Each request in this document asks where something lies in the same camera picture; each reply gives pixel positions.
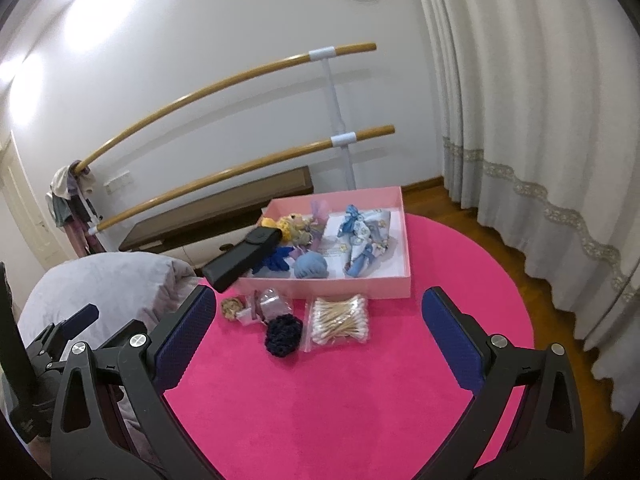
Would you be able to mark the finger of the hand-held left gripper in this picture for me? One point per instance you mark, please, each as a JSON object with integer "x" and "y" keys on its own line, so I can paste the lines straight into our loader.
{"x": 85, "y": 316}
{"x": 117, "y": 334}

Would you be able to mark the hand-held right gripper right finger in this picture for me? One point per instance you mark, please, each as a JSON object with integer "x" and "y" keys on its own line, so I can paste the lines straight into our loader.
{"x": 452, "y": 340}

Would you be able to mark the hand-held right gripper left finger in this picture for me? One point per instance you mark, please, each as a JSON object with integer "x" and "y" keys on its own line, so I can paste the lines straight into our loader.
{"x": 187, "y": 340}

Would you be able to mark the black glasses case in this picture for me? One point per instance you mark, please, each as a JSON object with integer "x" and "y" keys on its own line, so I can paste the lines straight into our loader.
{"x": 235, "y": 265}

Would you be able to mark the pink cardboard box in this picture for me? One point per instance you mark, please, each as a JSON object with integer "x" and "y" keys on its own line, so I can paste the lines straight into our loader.
{"x": 350, "y": 287}

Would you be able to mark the blue crochet flower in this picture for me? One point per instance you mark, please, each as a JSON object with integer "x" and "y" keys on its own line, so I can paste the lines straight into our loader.
{"x": 277, "y": 259}

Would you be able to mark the blue printed cloth with ribbon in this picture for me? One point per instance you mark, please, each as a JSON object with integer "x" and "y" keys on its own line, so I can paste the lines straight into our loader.
{"x": 365, "y": 230}

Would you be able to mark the light blue fabric pouch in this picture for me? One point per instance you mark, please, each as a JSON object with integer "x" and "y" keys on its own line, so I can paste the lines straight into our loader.
{"x": 310, "y": 266}

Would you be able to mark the yellow crochet fish toy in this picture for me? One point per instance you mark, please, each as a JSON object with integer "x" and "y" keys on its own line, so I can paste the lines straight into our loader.
{"x": 287, "y": 225}

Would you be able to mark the small braided straw ornament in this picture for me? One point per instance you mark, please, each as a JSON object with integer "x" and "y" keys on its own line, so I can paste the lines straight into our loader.
{"x": 231, "y": 308}

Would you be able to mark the clear plastic gift bag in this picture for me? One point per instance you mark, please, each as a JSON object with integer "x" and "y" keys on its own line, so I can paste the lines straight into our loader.
{"x": 272, "y": 305}

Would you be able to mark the navy crochet hair net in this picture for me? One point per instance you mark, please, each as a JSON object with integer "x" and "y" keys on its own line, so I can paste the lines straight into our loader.
{"x": 282, "y": 339}

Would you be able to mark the white door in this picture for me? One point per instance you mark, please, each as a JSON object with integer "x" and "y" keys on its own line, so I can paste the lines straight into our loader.
{"x": 25, "y": 220}

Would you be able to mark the bag of cotton swabs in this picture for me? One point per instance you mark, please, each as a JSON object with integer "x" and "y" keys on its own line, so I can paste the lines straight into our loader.
{"x": 340, "y": 320}

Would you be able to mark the clothes hanging on barre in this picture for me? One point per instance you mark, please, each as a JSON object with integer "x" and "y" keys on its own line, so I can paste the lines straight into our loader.
{"x": 70, "y": 195}

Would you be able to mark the dark wooden bench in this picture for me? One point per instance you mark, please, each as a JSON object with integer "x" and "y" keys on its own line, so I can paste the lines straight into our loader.
{"x": 210, "y": 215}

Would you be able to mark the pink round tablecloth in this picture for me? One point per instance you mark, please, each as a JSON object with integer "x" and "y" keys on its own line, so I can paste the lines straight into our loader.
{"x": 325, "y": 400}

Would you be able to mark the short wooden ballet barre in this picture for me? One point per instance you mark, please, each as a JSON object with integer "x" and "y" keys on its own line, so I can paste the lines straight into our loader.
{"x": 225, "y": 175}

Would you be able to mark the long wooden ballet barre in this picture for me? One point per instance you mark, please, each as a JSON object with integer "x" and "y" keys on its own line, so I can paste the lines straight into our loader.
{"x": 200, "y": 95}

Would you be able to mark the white curtain with lace trim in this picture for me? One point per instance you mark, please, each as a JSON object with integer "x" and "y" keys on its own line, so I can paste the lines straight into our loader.
{"x": 525, "y": 85}

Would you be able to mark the white wall socket strip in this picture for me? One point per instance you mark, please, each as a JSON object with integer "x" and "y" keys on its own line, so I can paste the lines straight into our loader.
{"x": 117, "y": 181}

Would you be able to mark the white barre post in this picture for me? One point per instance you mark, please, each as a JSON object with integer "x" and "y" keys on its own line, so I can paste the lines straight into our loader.
{"x": 336, "y": 105}

